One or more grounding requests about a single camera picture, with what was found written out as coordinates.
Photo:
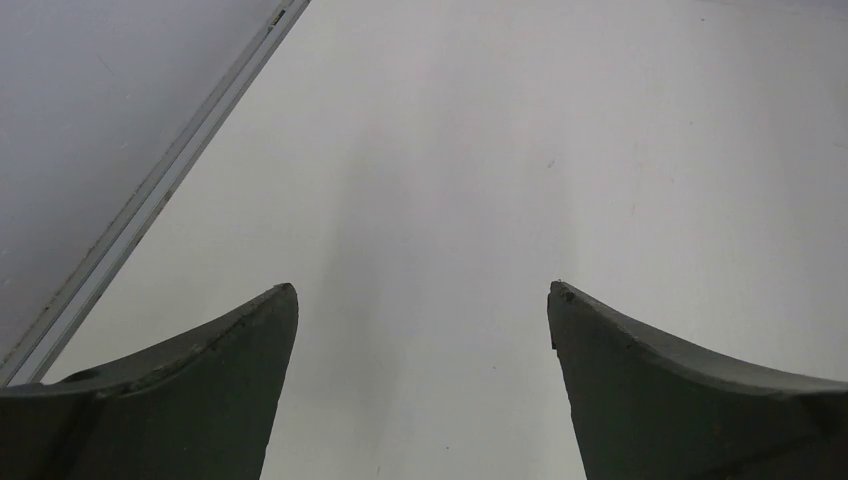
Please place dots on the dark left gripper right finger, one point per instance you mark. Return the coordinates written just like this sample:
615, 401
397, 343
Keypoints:
646, 404

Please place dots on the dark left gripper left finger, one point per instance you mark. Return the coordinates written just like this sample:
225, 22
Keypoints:
200, 405

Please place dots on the aluminium table edge rail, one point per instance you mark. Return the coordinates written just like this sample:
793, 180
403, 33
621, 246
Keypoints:
105, 108

